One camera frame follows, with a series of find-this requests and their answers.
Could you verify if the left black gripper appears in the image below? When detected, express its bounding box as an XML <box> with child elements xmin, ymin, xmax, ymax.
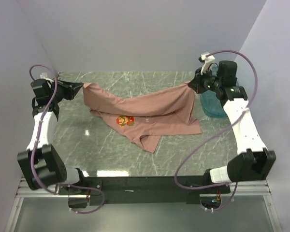
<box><xmin>50</xmin><ymin>78</ymin><xmax>84</xmax><ymax>103</ymax></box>

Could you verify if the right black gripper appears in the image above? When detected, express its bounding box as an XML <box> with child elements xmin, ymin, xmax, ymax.
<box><xmin>188</xmin><ymin>66</ymin><xmax>222</xmax><ymax>94</ymax></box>

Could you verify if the teal plastic basin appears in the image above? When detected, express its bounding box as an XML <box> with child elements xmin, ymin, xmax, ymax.
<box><xmin>201</xmin><ymin>60</ymin><xmax>242</xmax><ymax>118</ymax></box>

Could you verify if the pink printed t shirt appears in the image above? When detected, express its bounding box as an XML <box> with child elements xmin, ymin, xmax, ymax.
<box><xmin>83</xmin><ymin>83</ymin><xmax>202</xmax><ymax>153</ymax></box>

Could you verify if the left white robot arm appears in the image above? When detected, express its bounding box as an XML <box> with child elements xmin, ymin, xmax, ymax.
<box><xmin>17</xmin><ymin>78</ymin><xmax>87</xmax><ymax>194</ymax></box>

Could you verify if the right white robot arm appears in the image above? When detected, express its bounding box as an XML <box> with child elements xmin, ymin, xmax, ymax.
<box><xmin>188</xmin><ymin>60</ymin><xmax>276</xmax><ymax>193</ymax></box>

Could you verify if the black base beam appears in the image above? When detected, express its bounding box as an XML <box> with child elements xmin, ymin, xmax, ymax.
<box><xmin>59</xmin><ymin>175</ymin><xmax>231</xmax><ymax>208</ymax></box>

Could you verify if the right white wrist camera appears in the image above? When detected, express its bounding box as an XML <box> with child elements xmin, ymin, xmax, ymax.
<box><xmin>199</xmin><ymin>52</ymin><xmax>216</xmax><ymax>75</ymax></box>

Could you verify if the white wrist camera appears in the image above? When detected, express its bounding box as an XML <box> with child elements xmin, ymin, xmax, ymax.
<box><xmin>40</xmin><ymin>72</ymin><xmax>55</xmax><ymax>83</ymax></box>
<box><xmin>199</xmin><ymin>52</ymin><xmax>216</xmax><ymax>75</ymax></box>

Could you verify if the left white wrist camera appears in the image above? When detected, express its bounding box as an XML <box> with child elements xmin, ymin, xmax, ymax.
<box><xmin>40</xmin><ymin>72</ymin><xmax>55</xmax><ymax>83</ymax></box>

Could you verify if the aluminium frame rail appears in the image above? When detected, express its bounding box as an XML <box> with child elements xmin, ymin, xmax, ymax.
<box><xmin>15</xmin><ymin>178</ymin><xmax>272</xmax><ymax>198</ymax></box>

